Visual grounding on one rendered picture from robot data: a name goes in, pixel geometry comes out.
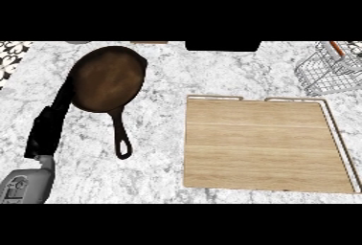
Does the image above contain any pale wooden tray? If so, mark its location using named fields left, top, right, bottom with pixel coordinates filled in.
left=181, top=94, right=362, bottom=194

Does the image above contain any dark cast iron skillet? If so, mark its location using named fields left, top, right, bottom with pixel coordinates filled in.
left=69, top=45, right=147, bottom=161

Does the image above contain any black appliance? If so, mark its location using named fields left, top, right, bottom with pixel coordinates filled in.
left=183, top=41, right=263, bottom=53

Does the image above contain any black and white patterned cloth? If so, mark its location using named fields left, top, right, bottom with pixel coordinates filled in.
left=0, top=41, right=34, bottom=91

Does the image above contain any white wire tiered basket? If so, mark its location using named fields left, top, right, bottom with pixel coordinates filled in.
left=294, top=41, right=362, bottom=97

